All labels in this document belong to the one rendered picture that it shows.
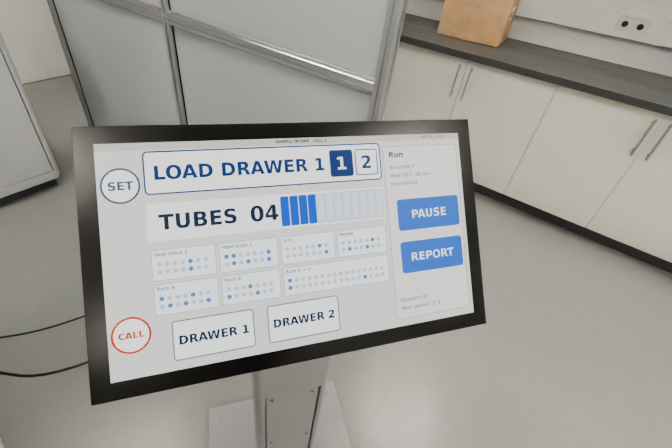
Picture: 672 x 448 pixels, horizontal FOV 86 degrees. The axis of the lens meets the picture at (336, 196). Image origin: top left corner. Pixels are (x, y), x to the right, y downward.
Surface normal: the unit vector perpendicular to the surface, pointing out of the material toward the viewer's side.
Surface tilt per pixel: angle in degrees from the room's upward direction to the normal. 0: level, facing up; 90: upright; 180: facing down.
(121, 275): 50
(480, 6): 88
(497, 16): 89
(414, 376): 0
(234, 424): 5
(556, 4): 90
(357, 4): 90
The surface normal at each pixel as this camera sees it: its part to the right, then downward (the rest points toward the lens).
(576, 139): -0.54, 0.46
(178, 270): 0.28, -0.04
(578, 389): 0.11, -0.79
